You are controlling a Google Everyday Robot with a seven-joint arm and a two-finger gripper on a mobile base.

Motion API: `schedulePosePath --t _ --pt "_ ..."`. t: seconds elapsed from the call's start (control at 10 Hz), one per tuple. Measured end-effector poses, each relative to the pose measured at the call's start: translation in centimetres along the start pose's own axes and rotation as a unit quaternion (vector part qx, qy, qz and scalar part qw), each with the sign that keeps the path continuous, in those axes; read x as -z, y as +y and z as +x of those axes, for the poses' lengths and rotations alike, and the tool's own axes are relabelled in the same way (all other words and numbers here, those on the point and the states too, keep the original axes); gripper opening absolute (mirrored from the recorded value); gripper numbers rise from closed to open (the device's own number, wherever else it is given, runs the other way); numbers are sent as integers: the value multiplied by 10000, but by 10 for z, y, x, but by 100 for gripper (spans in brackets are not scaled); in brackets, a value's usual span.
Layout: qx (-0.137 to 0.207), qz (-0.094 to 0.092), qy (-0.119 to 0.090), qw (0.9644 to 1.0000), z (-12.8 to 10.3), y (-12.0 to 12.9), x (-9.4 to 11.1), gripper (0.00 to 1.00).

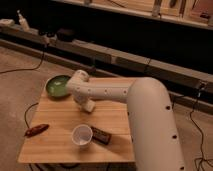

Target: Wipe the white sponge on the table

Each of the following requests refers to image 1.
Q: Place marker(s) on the black round object on ledge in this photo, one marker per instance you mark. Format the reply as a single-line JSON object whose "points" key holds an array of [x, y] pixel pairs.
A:
{"points": [[65, 35]]}

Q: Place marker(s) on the white paper cup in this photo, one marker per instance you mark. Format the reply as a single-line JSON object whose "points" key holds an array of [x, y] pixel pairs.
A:
{"points": [[82, 135]]}

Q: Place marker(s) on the green bowl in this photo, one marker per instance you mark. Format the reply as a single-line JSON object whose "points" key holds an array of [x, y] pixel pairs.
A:
{"points": [[56, 86]]}

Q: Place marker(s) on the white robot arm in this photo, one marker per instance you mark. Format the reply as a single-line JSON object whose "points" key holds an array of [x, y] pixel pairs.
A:
{"points": [[152, 124]]}

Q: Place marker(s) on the white sponge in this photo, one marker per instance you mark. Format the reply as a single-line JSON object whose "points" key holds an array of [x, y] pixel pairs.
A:
{"points": [[89, 107]]}

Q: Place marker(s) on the dark brown rectangular block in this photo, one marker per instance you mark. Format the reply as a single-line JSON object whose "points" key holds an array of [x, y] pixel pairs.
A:
{"points": [[101, 136]]}

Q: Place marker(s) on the red-brown oblong object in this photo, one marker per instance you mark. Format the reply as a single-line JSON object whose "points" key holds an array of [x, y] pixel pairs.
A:
{"points": [[36, 130]]}

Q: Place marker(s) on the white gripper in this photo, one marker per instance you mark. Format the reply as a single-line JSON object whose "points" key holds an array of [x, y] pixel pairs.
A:
{"points": [[80, 99]]}

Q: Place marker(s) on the white spray bottle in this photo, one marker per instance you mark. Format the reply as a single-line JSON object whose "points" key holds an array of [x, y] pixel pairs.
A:
{"points": [[23, 22]]}

